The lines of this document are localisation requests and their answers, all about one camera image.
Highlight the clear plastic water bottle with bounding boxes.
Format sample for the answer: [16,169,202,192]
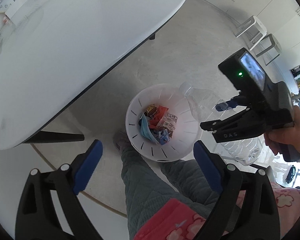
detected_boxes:
[179,82,263,166]

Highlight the clear plastic snack bag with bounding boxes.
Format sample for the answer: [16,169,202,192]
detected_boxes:
[157,112,178,137]

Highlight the blue crushed milk carton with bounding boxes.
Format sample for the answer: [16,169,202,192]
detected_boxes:
[151,128,171,145]

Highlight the red paper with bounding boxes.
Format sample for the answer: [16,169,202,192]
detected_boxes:
[148,105,168,129]

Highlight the blue face mask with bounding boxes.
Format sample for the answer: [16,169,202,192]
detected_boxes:
[139,113,158,145]

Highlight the brown snack wrapper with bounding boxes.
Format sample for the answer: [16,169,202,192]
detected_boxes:
[144,104,157,118]

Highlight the white trash bin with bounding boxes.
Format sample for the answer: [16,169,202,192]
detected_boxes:
[125,84,202,163]

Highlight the person's right hand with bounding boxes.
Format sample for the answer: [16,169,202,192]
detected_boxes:
[264,106,300,155]

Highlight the black table leg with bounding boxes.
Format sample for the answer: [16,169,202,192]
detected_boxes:
[24,131,85,144]

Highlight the grey step stool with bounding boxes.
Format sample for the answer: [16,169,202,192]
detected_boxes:
[256,34,282,66]

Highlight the grey quilted trouser leg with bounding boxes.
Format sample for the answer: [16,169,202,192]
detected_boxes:
[113,129,231,240]

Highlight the white step stool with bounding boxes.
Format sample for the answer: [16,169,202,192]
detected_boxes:
[235,15,268,51]

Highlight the white drawer cabinet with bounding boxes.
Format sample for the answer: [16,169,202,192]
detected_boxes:
[205,0,300,33]

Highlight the white card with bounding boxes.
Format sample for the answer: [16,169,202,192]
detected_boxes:
[5,0,28,19]

